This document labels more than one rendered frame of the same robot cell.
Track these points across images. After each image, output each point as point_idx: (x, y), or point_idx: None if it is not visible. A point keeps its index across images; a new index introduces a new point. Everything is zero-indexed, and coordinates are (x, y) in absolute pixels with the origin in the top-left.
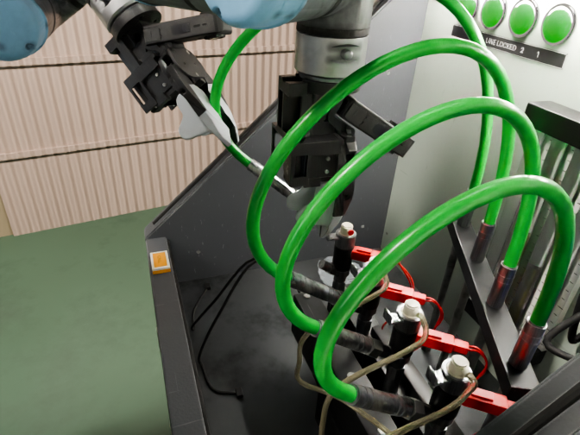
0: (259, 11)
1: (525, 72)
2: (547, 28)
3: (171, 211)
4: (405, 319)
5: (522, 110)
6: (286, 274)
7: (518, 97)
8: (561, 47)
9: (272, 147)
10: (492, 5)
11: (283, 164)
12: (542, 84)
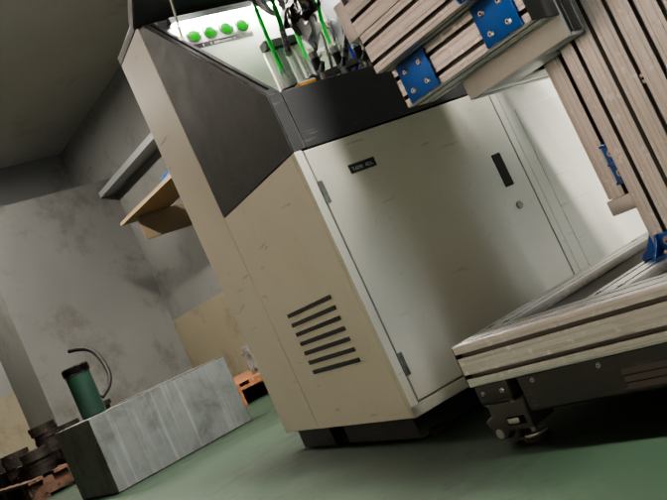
0: None
1: (241, 44)
2: (240, 24)
3: (263, 82)
4: None
5: (252, 56)
6: None
7: (246, 53)
8: (248, 30)
9: (299, 2)
10: (210, 27)
11: (306, 6)
12: (251, 44)
